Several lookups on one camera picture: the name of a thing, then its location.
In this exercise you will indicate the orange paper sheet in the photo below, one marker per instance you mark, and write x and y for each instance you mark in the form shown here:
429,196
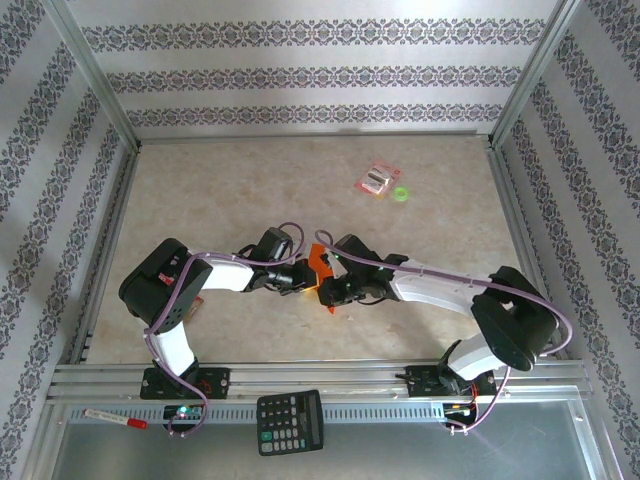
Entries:
317,260

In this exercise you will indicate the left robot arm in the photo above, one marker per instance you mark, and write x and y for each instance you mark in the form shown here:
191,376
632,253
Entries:
155,285

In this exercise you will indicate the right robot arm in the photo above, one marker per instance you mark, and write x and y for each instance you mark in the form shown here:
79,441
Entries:
510,320

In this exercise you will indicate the grey metal sheet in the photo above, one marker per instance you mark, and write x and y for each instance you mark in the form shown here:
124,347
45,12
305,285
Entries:
400,450

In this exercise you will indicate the red packet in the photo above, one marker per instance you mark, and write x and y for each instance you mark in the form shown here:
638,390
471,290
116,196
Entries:
198,307

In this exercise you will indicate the pink battery blister pack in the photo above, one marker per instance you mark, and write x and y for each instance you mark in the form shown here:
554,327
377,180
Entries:
377,179

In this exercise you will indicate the black calculator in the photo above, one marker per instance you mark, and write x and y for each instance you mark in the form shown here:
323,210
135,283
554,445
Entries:
290,422

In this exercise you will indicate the white marker with red cap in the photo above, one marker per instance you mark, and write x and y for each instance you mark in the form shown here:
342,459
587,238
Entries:
112,418

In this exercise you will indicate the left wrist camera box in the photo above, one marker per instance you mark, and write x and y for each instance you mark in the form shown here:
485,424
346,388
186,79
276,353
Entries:
272,245

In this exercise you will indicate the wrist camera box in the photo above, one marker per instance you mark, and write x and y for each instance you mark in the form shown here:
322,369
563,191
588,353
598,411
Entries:
352,250
272,245

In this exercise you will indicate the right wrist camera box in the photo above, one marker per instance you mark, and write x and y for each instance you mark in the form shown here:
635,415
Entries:
352,250

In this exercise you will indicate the aluminium mounting rail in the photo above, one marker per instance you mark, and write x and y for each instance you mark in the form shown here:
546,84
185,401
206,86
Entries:
325,375

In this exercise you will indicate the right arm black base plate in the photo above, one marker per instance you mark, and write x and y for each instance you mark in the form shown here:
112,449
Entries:
422,382

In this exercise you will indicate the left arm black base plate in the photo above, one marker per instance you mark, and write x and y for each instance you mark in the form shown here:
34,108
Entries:
217,382

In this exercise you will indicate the aluminium rear rail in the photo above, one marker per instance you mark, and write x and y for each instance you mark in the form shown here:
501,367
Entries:
300,137

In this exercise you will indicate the aluminium side rail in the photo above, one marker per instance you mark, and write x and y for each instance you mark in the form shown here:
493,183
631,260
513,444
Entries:
510,200
120,200

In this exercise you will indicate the aluminium frame post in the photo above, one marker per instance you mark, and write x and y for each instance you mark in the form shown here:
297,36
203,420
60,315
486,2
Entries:
532,70
90,70

